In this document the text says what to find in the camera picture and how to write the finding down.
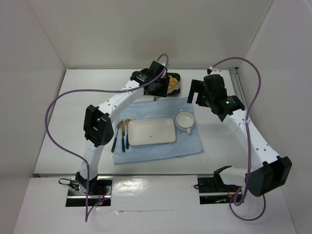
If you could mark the gold knife green handle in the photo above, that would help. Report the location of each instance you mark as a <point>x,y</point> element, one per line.
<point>123,134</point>

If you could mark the aluminium rail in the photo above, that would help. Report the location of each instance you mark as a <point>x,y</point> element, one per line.
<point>237,85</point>

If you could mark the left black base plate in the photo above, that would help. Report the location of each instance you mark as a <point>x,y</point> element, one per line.
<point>101,193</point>

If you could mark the gold spoon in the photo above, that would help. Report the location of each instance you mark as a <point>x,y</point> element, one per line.
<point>127,139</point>

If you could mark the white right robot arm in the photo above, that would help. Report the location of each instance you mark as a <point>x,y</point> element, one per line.
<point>266,169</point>

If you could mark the gold fork green handle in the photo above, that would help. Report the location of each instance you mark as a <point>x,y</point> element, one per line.
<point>115,139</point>

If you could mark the white rectangular plate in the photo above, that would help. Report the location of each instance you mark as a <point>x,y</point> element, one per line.
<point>151,131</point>

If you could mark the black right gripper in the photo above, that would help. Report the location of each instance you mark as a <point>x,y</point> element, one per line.
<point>197,88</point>

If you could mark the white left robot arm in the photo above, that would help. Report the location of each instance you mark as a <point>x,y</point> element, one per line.
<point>99,119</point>

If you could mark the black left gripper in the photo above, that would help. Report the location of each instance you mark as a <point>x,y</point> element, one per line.
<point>162,87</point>

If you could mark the white round bowl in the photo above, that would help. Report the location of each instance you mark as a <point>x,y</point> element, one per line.
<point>185,121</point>

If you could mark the light blue cloth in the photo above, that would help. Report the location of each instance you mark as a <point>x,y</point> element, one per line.
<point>184,145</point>

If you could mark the orange striped bread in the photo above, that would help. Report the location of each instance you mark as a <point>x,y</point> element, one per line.
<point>173,82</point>

